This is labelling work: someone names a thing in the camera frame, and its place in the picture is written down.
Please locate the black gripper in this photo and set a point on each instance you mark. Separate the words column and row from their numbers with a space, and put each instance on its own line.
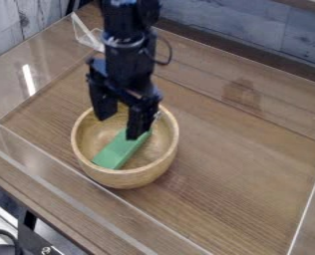
column 121, row 79

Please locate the green rectangular stick block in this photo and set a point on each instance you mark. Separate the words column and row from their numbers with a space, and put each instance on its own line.
column 120, row 150

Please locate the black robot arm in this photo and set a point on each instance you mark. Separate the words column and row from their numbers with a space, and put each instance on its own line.
column 129, row 19

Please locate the round wooden bowl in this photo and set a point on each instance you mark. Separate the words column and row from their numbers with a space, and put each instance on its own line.
column 149, row 163

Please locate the clear acrylic corner bracket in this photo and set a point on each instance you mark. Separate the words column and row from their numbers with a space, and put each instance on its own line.
column 88, row 37

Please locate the black table leg frame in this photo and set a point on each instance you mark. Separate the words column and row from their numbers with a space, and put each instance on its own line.
column 34, row 244

